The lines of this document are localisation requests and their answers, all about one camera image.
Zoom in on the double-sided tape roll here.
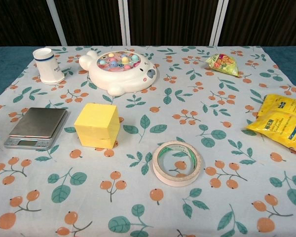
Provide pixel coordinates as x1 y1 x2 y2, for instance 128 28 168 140
152 141 203 187

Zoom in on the white whale fishing toy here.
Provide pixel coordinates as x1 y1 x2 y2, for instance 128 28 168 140
78 48 160 97

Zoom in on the floral printed tablecloth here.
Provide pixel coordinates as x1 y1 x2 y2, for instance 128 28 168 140
0 45 296 237

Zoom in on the yellow plastic bag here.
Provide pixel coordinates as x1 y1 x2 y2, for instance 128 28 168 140
245 93 296 157

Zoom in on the white paper cup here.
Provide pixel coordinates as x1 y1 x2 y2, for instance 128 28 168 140
32 47 65 86

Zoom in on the yellow cube block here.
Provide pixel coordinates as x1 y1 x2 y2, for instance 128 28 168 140
74 103 121 150

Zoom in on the green orange snack bag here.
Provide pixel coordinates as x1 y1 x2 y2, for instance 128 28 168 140
205 53 241 79

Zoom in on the dark partition panel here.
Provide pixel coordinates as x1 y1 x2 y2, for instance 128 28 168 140
219 0 296 47
127 0 219 46
0 0 62 47
53 0 125 46

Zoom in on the white partition post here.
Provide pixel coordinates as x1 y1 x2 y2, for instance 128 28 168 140
119 0 132 46
210 0 225 46
45 0 68 46

